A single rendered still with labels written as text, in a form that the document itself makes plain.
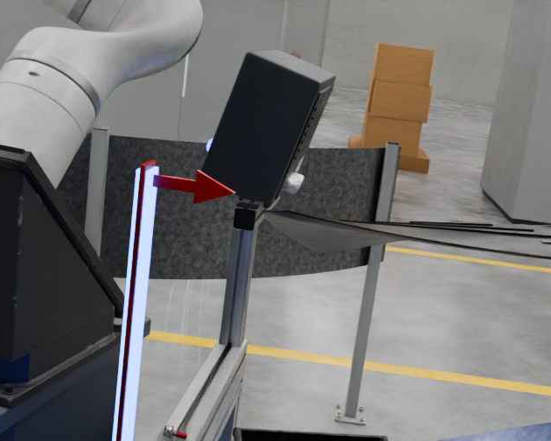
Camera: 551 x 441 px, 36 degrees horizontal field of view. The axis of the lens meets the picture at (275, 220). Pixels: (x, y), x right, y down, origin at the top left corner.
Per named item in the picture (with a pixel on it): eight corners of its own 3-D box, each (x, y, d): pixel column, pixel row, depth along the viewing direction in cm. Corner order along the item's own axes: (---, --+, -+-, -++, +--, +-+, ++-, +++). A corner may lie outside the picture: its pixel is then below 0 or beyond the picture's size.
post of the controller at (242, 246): (240, 348, 116) (256, 209, 111) (218, 345, 116) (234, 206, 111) (243, 340, 118) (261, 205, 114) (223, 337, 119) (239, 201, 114)
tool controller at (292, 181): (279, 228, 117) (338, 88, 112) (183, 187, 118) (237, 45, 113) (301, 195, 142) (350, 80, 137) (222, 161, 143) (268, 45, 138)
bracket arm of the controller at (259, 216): (254, 232, 112) (256, 210, 111) (232, 228, 112) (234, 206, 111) (280, 199, 135) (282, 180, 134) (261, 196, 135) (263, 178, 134)
